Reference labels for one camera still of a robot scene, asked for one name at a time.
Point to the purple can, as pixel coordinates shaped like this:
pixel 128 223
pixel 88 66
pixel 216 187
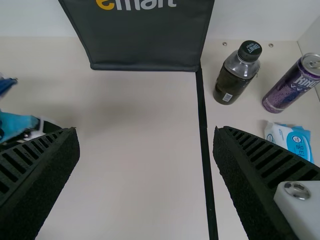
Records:
pixel 287 90

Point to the white blue wet wipes pack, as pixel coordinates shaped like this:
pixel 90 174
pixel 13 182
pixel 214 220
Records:
pixel 287 137

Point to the black strip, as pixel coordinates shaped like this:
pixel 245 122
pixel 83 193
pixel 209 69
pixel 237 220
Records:
pixel 203 125

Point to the dark coffee bottle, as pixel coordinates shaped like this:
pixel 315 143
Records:
pixel 232 75

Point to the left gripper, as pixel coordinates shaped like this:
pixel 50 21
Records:
pixel 15 123

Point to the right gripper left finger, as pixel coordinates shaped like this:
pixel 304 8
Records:
pixel 32 180

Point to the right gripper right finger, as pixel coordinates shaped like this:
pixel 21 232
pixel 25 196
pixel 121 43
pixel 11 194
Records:
pixel 252 175

